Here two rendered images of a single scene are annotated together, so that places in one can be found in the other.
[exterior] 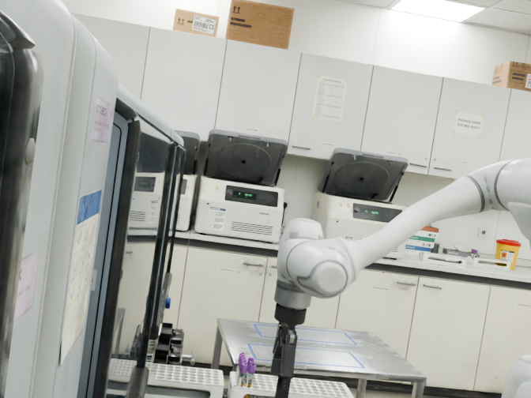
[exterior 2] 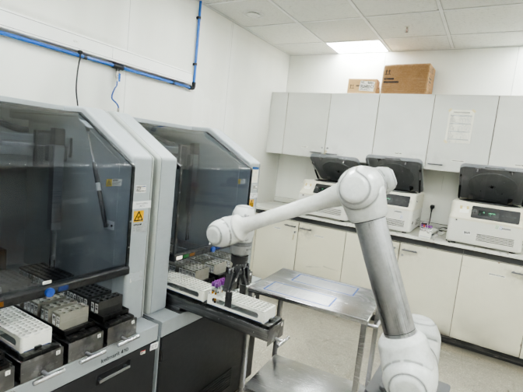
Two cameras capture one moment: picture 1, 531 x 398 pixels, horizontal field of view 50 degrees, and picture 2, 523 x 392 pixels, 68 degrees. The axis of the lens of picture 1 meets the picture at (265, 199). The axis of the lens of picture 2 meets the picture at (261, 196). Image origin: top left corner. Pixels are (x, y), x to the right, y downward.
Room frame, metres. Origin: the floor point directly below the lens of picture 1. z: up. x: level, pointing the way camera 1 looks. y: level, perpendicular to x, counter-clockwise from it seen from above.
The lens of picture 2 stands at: (0.12, -1.14, 1.51)
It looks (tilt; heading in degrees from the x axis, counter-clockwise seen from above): 7 degrees down; 37
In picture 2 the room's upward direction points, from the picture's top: 6 degrees clockwise
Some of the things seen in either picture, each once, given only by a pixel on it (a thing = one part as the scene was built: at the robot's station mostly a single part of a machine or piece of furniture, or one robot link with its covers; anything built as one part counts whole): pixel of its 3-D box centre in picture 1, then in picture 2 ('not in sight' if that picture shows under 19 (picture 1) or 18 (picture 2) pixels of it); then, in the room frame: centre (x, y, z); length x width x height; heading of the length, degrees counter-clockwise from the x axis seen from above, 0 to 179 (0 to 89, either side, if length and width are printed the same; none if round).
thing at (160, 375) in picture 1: (160, 384); (185, 286); (1.34, 0.19, 0.83); 0.30 x 0.10 x 0.06; 97
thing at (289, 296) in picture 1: (293, 294); (240, 247); (1.38, -0.10, 1.09); 0.09 x 0.09 x 0.06
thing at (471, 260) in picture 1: (488, 263); not in sight; (4.19, -1.68, 0.93); 0.30 x 0.10 x 0.06; 100
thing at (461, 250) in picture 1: (461, 253); not in sight; (4.27, -1.50, 0.97); 0.24 x 0.12 x 0.13; 86
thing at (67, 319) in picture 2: not in sight; (72, 317); (0.79, 0.15, 0.85); 0.12 x 0.02 x 0.06; 8
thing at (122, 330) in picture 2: not in sight; (71, 305); (0.91, 0.41, 0.78); 0.73 x 0.14 x 0.09; 97
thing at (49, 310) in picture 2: not in sight; (61, 311); (0.78, 0.22, 0.85); 0.12 x 0.02 x 0.06; 7
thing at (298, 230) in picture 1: (302, 250); (241, 223); (1.36, -0.10, 1.20); 0.13 x 0.11 x 0.16; 12
